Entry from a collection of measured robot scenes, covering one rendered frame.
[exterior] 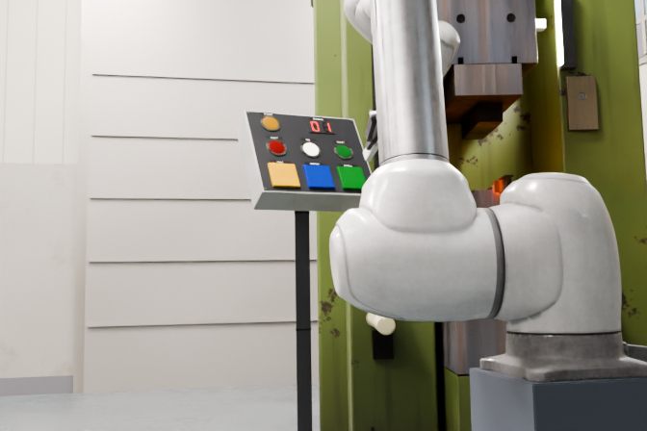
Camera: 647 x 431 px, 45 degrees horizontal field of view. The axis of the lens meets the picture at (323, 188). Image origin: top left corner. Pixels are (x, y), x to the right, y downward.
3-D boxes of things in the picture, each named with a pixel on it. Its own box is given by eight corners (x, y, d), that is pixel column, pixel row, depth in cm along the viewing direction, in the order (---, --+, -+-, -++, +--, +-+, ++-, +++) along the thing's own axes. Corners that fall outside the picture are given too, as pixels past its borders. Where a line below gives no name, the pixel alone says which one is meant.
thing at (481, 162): (535, 225, 276) (524, -24, 287) (419, 227, 276) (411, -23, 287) (529, 227, 286) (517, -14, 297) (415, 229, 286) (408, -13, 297)
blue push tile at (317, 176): (335, 187, 209) (328, 164, 213) (309, 187, 206) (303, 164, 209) (333, 191, 210) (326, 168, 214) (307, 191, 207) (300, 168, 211)
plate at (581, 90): (598, 129, 244) (595, 75, 246) (569, 129, 244) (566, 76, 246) (596, 130, 246) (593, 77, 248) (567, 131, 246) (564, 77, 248)
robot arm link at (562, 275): (646, 333, 102) (635, 165, 105) (508, 336, 101) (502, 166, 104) (594, 326, 119) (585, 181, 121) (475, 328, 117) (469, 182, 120)
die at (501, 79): (523, 94, 233) (521, 63, 234) (454, 95, 233) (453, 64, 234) (492, 123, 274) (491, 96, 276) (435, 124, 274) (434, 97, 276)
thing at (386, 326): (397, 337, 194) (397, 315, 194) (375, 337, 194) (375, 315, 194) (383, 326, 238) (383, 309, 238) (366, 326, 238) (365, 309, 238)
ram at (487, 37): (566, 63, 234) (559, -66, 239) (437, 64, 234) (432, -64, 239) (530, 95, 276) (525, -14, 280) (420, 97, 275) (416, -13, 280)
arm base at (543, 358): (690, 375, 103) (687, 332, 104) (535, 383, 98) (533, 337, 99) (611, 362, 121) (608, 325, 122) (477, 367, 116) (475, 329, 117)
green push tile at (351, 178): (369, 188, 213) (361, 167, 217) (344, 187, 210) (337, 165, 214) (366, 192, 214) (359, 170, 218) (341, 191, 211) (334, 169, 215)
